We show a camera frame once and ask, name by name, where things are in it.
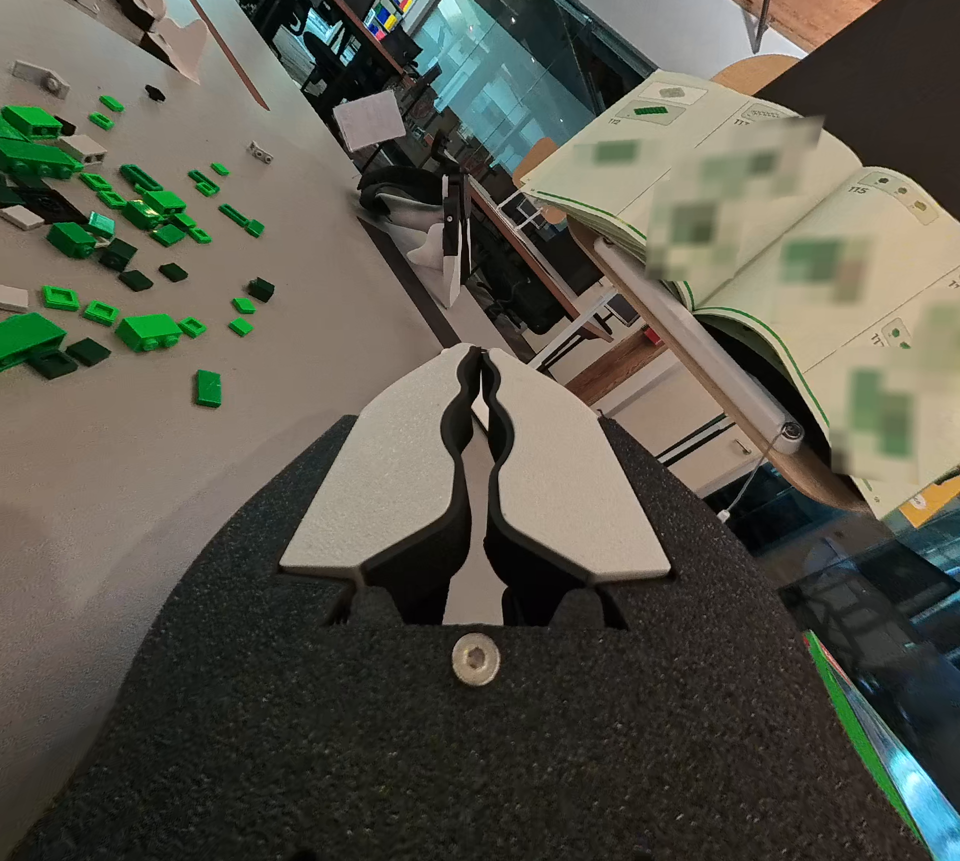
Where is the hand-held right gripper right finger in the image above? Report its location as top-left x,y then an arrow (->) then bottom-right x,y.
483,349 -> 673,587

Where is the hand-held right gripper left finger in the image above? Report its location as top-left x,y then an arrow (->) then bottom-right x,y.
279,343 -> 482,594

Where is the pile of green lego pieces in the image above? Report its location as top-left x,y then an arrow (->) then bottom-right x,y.
0,92 -> 277,411

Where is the pale green instruction booklet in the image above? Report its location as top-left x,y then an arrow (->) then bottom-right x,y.
519,69 -> 960,523

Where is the gripper on white stand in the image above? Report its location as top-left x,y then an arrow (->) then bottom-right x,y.
416,172 -> 475,311

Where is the tan wooden chair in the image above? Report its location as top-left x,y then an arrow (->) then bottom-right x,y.
513,137 -> 561,189
711,53 -> 804,96

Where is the white paper sheet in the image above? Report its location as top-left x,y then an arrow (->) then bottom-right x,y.
332,88 -> 408,154

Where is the black panel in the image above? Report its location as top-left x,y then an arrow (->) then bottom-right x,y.
757,0 -> 960,221

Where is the thin white cable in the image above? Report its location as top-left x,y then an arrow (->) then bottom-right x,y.
716,437 -> 785,524

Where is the light grey lego bracket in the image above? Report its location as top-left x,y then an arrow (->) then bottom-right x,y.
10,59 -> 72,99

